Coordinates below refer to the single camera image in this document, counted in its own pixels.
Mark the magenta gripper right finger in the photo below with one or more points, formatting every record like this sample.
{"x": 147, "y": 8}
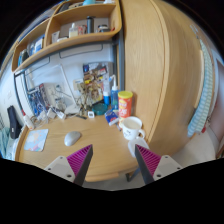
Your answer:
{"x": 154, "y": 167}

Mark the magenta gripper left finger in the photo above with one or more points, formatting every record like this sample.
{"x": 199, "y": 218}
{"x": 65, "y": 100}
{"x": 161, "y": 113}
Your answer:
{"x": 73, "y": 167}

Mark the grey computer mouse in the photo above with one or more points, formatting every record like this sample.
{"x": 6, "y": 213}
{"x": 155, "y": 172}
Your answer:
{"x": 71, "y": 138}

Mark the white ceramic mug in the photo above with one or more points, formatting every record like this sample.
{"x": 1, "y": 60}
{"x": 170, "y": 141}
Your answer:
{"x": 132, "y": 128}

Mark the wooden desk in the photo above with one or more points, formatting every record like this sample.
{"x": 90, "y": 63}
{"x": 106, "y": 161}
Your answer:
{"x": 111, "y": 156}

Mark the white small cube adapter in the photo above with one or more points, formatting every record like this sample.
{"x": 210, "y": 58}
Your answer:
{"x": 91, "y": 114}

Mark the blue small box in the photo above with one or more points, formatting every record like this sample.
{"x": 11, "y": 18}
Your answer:
{"x": 111, "y": 117}

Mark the teal round container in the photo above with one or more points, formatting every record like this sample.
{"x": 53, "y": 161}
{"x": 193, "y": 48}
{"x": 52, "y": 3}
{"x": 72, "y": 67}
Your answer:
{"x": 100, "y": 108}

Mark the white small bottle red cap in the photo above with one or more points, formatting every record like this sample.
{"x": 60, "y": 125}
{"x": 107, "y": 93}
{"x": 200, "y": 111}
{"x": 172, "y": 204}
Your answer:
{"x": 28, "y": 121}

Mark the yellow red snack can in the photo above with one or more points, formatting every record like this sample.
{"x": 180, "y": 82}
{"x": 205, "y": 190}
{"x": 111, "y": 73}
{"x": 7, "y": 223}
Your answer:
{"x": 125, "y": 103}

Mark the striped hanging towel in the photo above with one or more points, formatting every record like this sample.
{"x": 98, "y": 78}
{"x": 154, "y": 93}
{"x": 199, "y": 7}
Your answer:
{"x": 200, "y": 116}

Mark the blue spray bottle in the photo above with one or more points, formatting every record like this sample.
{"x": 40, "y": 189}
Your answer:
{"x": 114, "y": 93}

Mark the white desk lamp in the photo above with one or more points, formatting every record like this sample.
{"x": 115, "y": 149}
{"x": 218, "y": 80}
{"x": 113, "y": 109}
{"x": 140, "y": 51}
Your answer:
{"x": 72, "y": 108}

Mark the tall wooden wardrobe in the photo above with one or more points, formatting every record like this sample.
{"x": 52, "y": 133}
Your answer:
{"x": 162, "y": 69}

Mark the white bottle on shelf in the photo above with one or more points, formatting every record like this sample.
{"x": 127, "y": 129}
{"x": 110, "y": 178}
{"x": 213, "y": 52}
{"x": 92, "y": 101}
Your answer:
{"x": 73, "y": 31}

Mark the dark tumbler on shelf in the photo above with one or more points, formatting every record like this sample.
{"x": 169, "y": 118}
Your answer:
{"x": 90, "y": 24}

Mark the colourful poster on wall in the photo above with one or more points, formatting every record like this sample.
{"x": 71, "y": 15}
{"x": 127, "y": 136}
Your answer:
{"x": 96, "y": 78}

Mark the wooden wall shelf unit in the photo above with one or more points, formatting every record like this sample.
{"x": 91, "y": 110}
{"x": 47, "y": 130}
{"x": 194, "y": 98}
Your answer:
{"x": 71, "y": 23}

